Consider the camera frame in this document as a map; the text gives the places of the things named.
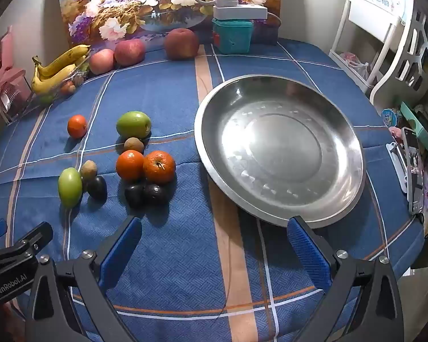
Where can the white chair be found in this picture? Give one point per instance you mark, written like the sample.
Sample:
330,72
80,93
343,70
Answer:
413,42

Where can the small orange in container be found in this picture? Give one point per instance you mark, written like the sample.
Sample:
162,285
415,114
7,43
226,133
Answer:
68,87

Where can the teal plastic basket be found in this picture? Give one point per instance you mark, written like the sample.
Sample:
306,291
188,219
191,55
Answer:
233,37

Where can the black smartphone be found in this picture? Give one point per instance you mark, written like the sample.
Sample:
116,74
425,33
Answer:
413,171

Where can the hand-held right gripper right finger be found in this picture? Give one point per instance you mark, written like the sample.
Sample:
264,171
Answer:
308,249

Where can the dark red apple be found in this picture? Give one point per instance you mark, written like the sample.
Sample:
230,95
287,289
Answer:
181,44

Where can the elongated green jujube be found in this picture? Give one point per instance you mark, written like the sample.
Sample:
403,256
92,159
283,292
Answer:
70,187

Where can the artificial flower bouquet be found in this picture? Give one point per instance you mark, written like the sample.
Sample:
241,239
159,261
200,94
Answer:
128,7

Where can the clear plastic container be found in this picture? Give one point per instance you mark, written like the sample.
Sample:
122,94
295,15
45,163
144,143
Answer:
79,74

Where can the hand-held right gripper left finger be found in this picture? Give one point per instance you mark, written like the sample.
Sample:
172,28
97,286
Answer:
121,253

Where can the dark purple container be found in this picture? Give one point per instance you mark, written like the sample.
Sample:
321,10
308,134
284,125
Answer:
265,32

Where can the pink flower bouquet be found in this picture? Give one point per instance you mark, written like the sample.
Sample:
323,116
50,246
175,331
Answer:
7,78

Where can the smooth orange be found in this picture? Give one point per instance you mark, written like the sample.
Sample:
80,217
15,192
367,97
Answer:
129,165

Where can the pale pink apple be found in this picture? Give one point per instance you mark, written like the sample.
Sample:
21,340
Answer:
101,61

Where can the brown kiwi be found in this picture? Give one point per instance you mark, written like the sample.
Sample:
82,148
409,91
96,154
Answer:
88,170
133,145

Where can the yellow banana bunch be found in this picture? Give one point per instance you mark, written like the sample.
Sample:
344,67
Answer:
57,76

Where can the plump green jujube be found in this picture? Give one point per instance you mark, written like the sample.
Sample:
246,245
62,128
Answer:
133,124

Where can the round steel plate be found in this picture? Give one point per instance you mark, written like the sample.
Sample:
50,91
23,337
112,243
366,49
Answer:
278,149

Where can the teal cardboard box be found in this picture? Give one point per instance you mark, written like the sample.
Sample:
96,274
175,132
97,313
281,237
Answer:
422,128

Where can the blue printed cup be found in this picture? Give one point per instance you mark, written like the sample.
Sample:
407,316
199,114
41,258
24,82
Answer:
390,117

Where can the small green jujube in container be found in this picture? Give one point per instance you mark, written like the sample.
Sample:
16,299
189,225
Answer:
46,98

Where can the white phone holder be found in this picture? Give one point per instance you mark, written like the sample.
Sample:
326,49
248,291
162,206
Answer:
396,164

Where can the blue plaid tablecloth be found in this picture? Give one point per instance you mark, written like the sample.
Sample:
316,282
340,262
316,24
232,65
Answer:
199,274

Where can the small orange tangerine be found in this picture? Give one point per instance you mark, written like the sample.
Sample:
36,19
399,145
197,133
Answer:
77,126

